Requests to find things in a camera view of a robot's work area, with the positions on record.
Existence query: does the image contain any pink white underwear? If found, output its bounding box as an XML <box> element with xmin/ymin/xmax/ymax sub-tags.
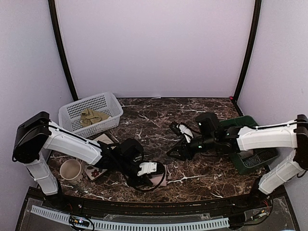
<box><xmin>150</xmin><ymin>165</ymin><xmax>167</xmax><ymax>187</ymax></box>

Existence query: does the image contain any beige floral mug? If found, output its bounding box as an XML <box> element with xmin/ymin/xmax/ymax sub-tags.
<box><xmin>60</xmin><ymin>159</ymin><xmax>90</xmax><ymax>191</ymax></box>

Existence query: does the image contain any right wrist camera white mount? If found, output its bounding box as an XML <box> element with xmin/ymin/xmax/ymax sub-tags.
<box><xmin>169</xmin><ymin>122</ymin><xmax>194</xmax><ymax>143</ymax></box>

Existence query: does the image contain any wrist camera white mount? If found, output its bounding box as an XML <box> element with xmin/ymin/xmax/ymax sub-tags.
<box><xmin>169</xmin><ymin>122</ymin><xmax>194</xmax><ymax>143</ymax></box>
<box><xmin>137</xmin><ymin>162</ymin><xmax>157</xmax><ymax>176</ymax></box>

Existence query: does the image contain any white slotted cable duct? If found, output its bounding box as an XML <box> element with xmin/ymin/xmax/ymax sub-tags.
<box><xmin>30</xmin><ymin>205</ymin><xmax>230</xmax><ymax>231</ymax></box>

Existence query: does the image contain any floral square ceramic plate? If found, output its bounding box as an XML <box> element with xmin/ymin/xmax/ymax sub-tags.
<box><xmin>81</xmin><ymin>134</ymin><xmax>114</xmax><ymax>181</ymax></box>

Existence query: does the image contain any right black frame post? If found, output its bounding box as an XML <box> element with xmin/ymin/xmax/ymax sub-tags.
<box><xmin>232</xmin><ymin>0</ymin><xmax>262</xmax><ymax>105</ymax></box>

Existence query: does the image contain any black striped rolled cloth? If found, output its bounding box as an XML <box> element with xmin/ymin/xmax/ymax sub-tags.
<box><xmin>243</xmin><ymin>154</ymin><xmax>266</xmax><ymax>168</ymax></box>

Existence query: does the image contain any olive green cloth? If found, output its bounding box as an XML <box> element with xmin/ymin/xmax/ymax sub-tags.
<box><xmin>80</xmin><ymin>108</ymin><xmax>110</xmax><ymax>128</ymax></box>

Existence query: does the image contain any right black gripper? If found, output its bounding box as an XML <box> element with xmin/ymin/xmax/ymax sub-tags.
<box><xmin>167</xmin><ymin>134</ymin><xmax>217</xmax><ymax>162</ymax></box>

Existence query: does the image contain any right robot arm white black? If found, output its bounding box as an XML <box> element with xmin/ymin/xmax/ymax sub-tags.
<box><xmin>167</xmin><ymin>112</ymin><xmax>308</xmax><ymax>209</ymax></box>

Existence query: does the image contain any left black frame post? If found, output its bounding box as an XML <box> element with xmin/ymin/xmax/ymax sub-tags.
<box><xmin>48</xmin><ymin>0</ymin><xmax>78</xmax><ymax>101</ymax></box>

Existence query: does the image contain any green divided organizer box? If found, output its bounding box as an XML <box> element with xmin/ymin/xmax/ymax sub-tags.
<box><xmin>220</xmin><ymin>115</ymin><xmax>279</xmax><ymax>175</ymax></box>

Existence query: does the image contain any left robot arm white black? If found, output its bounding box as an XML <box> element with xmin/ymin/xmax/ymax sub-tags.
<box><xmin>12</xmin><ymin>111</ymin><xmax>167</xmax><ymax>210</ymax></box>

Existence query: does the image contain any black frame post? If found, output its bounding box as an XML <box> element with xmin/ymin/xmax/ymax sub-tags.
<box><xmin>232</xmin><ymin>0</ymin><xmax>262</xmax><ymax>105</ymax></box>
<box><xmin>48</xmin><ymin>0</ymin><xmax>78</xmax><ymax>101</ymax></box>

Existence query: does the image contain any white plastic mesh basket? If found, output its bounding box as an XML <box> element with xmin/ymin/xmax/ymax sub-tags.
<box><xmin>58</xmin><ymin>92</ymin><xmax>123</xmax><ymax>138</ymax></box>

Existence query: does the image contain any black front table rail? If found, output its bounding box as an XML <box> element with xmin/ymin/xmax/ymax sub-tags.
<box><xmin>24</xmin><ymin>185</ymin><xmax>289</xmax><ymax>217</ymax></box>

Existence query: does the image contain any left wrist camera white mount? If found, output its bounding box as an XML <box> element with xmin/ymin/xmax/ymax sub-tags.
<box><xmin>137</xmin><ymin>162</ymin><xmax>157</xmax><ymax>176</ymax></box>

